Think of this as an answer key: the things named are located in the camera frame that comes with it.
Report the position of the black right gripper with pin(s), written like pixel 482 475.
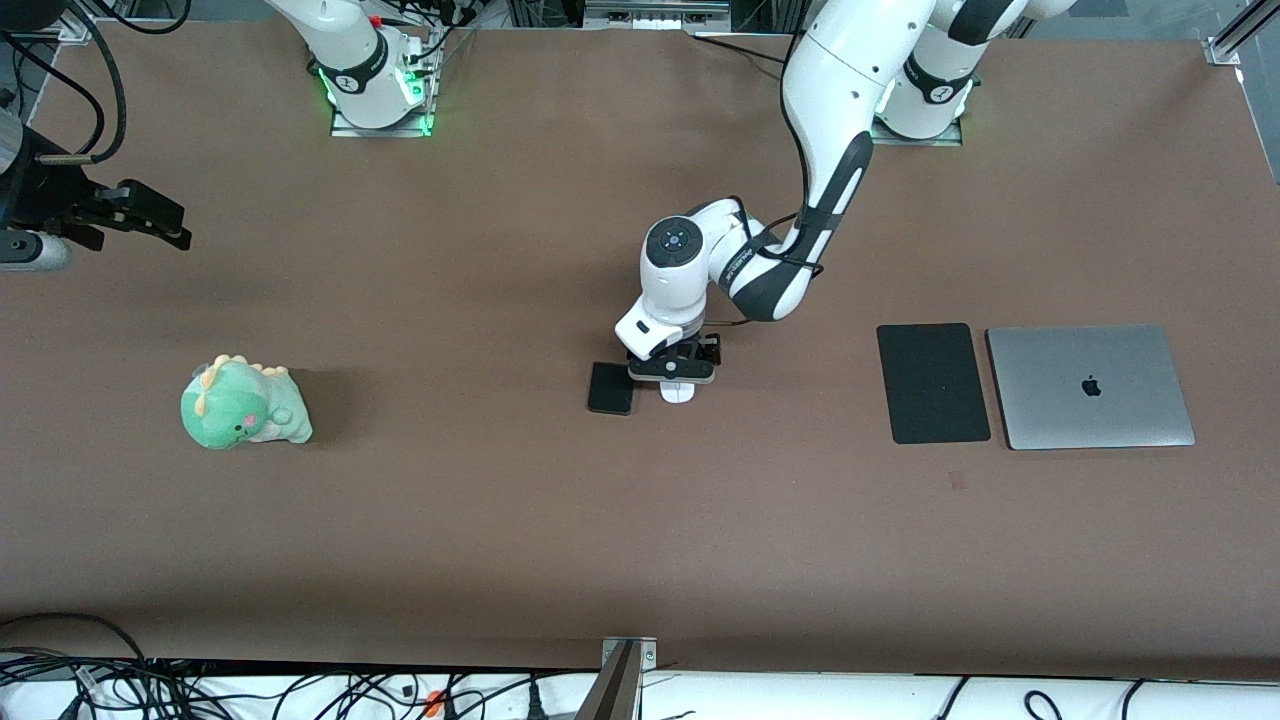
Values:
pixel 45 195

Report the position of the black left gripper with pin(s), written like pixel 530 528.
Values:
pixel 704 349

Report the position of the white computer mouse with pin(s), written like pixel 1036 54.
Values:
pixel 678 393

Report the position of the black smartphone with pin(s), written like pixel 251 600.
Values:
pixel 610 390

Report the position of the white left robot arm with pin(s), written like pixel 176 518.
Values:
pixel 830 90

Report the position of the black mouse pad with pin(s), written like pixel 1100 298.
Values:
pixel 933 383

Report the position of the aluminium corner profile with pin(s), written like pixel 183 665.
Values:
pixel 70 28
pixel 1240 35

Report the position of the green dinosaur plush toy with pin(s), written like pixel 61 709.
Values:
pixel 240 405

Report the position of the grey closed laptop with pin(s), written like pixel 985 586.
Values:
pixel 1090 387

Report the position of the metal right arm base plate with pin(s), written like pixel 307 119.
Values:
pixel 380 130

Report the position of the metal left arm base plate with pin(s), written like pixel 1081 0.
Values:
pixel 925 141

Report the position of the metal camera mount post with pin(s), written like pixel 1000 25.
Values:
pixel 622 680

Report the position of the aluminium frame rail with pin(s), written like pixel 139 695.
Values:
pixel 655 12

